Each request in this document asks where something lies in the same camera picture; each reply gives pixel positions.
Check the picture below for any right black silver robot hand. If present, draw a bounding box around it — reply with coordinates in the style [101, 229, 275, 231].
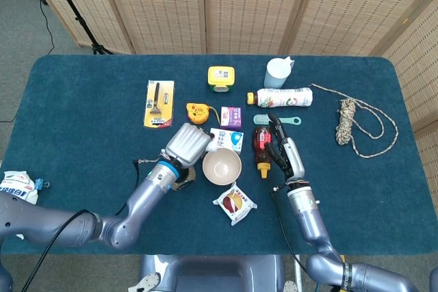
[266, 113, 305, 182]

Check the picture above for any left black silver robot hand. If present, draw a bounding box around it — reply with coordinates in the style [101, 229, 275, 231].
[160, 122, 215, 170]

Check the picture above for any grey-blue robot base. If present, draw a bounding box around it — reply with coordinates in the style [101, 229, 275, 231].
[138, 254, 285, 292]

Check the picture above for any white lotion bottle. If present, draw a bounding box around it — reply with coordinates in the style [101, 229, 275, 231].
[246, 87, 314, 108]

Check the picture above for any yellow tape measure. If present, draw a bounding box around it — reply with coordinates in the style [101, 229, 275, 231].
[185, 102, 222, 126]

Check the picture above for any honey bottle yellow nozzle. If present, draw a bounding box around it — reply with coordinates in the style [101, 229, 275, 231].
[252, 126, 274, 179]

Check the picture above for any beige plastic bowl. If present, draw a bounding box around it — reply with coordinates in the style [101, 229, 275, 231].
[201, 148, 243, 186]

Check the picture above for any blue white milk carton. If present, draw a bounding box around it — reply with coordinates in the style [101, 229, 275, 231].
[209, 127, 245, 155]

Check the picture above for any yellow razor blister pack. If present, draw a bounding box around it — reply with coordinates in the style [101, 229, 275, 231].
[142, 79, 176, 130]

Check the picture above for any teal plastic hairbrush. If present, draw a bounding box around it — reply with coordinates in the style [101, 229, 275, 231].
[253, 113, 302, 127]

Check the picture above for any purple white small carton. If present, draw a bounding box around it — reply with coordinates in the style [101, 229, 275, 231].
[220, 106, 243, 131]

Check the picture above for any white snack packet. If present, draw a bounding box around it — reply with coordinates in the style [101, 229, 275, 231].
[212, 182, 258, 227]

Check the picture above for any green tub with yellow lid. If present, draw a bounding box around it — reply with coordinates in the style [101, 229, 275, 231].
[207, 65, 236, 94]

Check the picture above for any light blue mug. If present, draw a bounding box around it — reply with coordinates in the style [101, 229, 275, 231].
[263, 55, 296, 90]

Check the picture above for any dark blue table mat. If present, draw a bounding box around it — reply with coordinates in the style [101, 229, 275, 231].
[0, 54, 438, 256]

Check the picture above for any white table leg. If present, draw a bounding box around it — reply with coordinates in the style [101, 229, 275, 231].
[294, 254, 304, 292]

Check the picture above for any black tripod stand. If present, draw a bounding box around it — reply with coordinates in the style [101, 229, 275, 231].
[43, 0, 114, 55]

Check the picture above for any white sugar bag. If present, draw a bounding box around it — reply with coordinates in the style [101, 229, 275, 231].
[0, 170, 39, 206]

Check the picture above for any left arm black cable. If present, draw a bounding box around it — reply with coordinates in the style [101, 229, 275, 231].
[20, 157, 162, 292]

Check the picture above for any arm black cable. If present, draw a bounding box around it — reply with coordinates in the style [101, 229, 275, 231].
[20, 157, 162, 292]
[270, 185, 309, 272]

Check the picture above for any beige braided rope bundle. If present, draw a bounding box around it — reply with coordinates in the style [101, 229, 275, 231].
[309, 83, 400, 159]

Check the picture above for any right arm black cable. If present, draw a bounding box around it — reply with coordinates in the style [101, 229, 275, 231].
[270, 185, 309, 272]

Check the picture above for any thin black floor cable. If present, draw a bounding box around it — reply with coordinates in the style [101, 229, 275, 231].
[0, 0, 55, 124]

